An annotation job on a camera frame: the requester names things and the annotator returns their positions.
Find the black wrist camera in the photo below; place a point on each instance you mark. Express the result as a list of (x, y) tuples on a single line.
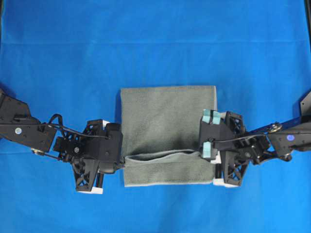
[(103, 146), (214, 133)]

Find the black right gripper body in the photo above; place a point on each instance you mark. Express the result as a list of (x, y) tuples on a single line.
[(248, 148)]

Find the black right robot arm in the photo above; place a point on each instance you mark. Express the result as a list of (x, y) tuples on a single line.
[(286, 137)]

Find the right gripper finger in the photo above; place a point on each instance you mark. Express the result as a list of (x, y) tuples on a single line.
[(212, 117), (210, 153)]

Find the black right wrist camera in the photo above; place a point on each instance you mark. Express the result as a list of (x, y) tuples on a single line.
[(214, 133)]

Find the blue table cloth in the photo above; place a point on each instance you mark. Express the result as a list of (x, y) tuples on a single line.
[(72, 57)]

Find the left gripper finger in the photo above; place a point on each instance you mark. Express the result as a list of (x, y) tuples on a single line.
[(108, 127), (91, 172)]

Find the grey microfibre towel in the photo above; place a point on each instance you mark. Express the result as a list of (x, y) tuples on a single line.
[(160, 127)]

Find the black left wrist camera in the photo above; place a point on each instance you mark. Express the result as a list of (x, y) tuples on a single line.
[(103, 146)]

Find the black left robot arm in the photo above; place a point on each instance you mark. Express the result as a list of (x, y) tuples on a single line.
[(19, 126)]

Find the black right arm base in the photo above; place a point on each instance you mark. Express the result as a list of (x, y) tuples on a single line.
[(305, 104)]

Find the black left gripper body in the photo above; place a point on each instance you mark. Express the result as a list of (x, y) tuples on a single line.
[(71, 147)]

